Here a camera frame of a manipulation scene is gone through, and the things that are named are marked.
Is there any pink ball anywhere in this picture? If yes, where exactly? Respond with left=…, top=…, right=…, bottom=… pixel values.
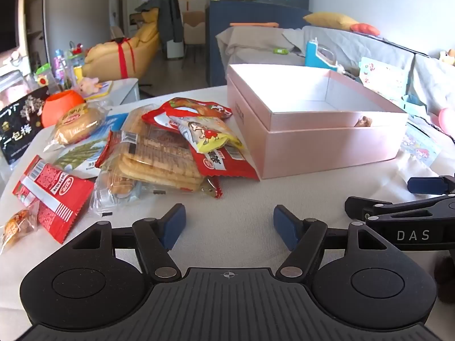
left=438, top=107, right=455, bottom=139

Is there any light blue sticker card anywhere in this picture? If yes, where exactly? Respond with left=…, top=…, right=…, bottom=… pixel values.
left=359, top=57, right=409, bottom=96

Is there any blue green snack packet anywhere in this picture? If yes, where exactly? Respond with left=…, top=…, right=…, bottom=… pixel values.
left=53, top=113, right=130, bottom=178

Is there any pink plush toy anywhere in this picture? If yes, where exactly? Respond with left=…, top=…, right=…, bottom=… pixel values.
left=78, top=76, right=100, bottom=96

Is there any grey covered sofa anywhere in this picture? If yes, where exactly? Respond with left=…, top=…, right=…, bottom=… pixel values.
left=216, top=25, right=455, bottom=121

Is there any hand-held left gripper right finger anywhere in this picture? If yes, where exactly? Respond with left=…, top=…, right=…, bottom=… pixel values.
left=273, top=204, right=390, bottom=280

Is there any black pouch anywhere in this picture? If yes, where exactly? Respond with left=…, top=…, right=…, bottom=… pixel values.
left=0, top=85, right=50, bottom=171

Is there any small orange snack packet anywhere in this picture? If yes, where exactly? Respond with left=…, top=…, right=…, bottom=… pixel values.
left=0, top=209, right=38, bottom=253

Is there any red chicken snack packet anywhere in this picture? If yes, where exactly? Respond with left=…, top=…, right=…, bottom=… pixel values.
left=141, top=97, right=233, bottom=128

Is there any white side table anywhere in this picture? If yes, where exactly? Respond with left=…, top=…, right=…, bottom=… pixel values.
left=82, top=78, right=141, bottom=107

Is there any white tablecloth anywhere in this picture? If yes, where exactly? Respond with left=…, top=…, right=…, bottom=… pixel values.
left=0, top=85, right=455, bottom=341

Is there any bread bun packet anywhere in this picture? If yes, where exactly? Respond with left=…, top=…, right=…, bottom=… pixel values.
left=44, top=104, right=107, bottom=151

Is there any red ribbon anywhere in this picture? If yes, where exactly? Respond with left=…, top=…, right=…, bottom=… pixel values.
left=114, top=37, right=136, bottom=79

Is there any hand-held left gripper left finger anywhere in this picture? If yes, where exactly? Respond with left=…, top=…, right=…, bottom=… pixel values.
left=71, top=203, right=186, bottom=280

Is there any yellow sofa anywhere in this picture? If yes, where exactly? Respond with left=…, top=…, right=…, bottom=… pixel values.
left=83, top=7, right=160, bottom=79

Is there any red white label snack packet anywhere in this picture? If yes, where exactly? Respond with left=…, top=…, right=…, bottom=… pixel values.
left=12, top=155, right=96, bottom=244

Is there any clear cracker packet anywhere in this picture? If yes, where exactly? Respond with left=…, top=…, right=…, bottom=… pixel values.
left=96, top=105, right=223, bottom=199

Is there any blue toy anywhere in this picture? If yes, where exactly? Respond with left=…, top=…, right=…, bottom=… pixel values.
left=305, top=37, right=344, bottom=73

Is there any pink cardboard box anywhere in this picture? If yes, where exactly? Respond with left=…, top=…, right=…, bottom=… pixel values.
left=226, top=63, right=409, bottom=180

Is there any orange pumpkin container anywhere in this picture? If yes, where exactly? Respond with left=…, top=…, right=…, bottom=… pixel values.
left=41, top=90, right=88, bottom=128

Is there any orange cushion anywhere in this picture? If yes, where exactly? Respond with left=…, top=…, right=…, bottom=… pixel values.
left=350, top=23, right=381, bottom=37

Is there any black television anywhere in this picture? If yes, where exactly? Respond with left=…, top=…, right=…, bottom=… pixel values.
left=0, top=0, right=20, bottom=54

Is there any yellow cartoon snack packet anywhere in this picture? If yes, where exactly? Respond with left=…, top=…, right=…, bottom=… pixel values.
left=178, top=115, right=244, bottom=153

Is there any purple drink bottle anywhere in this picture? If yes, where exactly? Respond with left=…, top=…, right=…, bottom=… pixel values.
left=53, top=49, right=68, bottom=89

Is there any white floor box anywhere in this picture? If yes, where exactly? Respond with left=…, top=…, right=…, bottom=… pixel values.
left=165, top=41, right=185, bottom=59

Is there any dark coat on rack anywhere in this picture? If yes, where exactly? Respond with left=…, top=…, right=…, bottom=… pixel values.
left=135, top=0, right=183, bottom=45

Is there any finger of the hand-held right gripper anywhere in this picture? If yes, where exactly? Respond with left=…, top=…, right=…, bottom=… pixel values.
left=407, top=175, right=455, bottom=196
left=344, top=195, right=455, bottom=225

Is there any cartoon sticker sheet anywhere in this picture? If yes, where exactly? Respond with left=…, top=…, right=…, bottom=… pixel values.
left=402, top=121, right=441, bottom=167

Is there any blue card pack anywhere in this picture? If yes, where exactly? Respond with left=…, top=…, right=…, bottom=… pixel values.
left=402, top=94, right=427, bottom=116

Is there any dark blue partition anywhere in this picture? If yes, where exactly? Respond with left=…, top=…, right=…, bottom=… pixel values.
left=208, top=0, right=310, bottom=88

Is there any beige chair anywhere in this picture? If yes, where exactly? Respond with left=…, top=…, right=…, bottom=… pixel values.
left=182, top=11, right=207, bottom=70

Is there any yellow cushion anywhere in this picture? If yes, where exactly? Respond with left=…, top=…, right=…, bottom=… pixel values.
left=303, top=12, right=358, bottom=31

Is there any yellow book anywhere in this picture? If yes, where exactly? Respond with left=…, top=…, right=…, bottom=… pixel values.
left=83, top=80, right=114, bottom=99

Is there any clear small bread packet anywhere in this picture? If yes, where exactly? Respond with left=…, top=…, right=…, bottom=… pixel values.
left=89, top=169, right=143, bottom=217

